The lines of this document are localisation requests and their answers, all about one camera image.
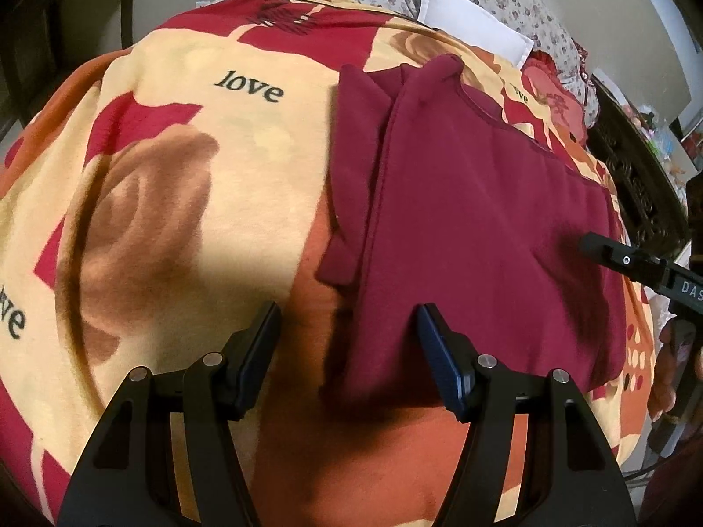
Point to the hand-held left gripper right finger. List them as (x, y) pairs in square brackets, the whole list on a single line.
[(442, 362)]

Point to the person's right hand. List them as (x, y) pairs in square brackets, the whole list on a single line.
[(663, 379)]

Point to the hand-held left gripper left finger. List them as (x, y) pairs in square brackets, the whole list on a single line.
[(252, 362)]

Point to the dark carved wooden headboard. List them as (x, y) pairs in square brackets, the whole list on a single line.
[(637, 175)]

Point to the rose printed blanket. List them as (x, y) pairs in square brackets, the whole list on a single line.
[(165, 203)]

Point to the dark wooden table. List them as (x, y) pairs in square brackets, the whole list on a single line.
[(60, 22)]

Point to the white pillow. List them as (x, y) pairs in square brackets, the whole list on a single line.
[(472, 19)]

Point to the red patterned pillow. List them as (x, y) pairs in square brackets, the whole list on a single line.
[(554, 99)]

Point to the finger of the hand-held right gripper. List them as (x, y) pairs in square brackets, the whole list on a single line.
[(615, 255)]

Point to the maroon shirt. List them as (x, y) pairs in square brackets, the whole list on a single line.
[(472, 219)]

